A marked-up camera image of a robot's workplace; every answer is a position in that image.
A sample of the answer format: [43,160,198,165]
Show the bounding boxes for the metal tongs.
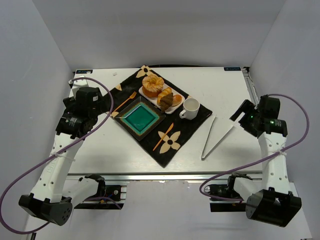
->
[200,115,236,161]

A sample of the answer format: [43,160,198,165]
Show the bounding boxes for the brown chocolate croissant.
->
[160,93,174,113]

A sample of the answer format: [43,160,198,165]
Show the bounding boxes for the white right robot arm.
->
[226,95,302,228]

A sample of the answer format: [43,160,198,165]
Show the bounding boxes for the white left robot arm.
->
[18,86,107,226]

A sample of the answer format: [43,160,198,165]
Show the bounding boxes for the large sugared round bread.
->
[142,75,165,98]

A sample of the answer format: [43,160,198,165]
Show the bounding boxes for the orange plastic fork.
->
[113,91,137,113]

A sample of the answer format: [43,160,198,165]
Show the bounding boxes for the teal square plate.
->
[114,96,166,141]

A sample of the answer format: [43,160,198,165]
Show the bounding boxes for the white ceramic mug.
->
[179,97,200,120]

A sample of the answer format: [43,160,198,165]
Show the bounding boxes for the small glazed bun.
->
[172,94,183,107]

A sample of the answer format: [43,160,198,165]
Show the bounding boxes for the white rectangular tray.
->
[138,83,185,115]

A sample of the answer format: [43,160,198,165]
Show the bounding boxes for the orange plastic knife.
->
[152,123,174,151]

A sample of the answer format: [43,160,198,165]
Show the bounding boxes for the golden croissant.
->
[157,87,172,105]

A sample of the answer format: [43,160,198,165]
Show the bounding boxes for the aluminium table frame rail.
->
[241,66,260,105]

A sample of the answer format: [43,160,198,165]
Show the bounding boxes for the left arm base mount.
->
[63,174,127,210]

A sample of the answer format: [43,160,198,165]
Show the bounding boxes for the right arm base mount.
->
[204,173,253,213]

